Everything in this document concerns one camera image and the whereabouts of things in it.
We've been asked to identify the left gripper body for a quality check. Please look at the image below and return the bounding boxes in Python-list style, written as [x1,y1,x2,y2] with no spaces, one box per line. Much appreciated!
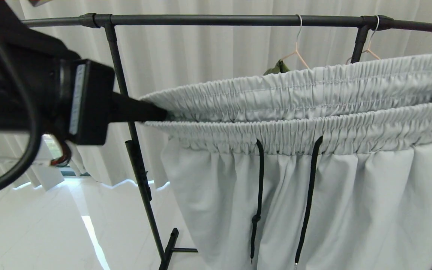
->
[0,58,116,147]

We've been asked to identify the green garment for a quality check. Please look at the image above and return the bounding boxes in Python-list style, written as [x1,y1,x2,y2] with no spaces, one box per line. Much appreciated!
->
[264,59,291,75]

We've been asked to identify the pink clothes hanger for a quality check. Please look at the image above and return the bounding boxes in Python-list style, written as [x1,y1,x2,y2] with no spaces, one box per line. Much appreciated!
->
[280,14,310,70]
[345,15,381,65]

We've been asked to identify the pale grey shorts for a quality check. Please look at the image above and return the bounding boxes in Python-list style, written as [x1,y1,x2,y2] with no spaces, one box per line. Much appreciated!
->
[139,52,432,270]

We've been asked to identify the black clothes rack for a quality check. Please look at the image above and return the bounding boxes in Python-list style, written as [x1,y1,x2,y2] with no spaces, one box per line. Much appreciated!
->
[21,13,432,270]

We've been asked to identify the black cable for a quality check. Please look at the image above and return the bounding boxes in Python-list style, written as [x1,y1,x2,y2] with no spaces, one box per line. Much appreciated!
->
[0,0,43,200]

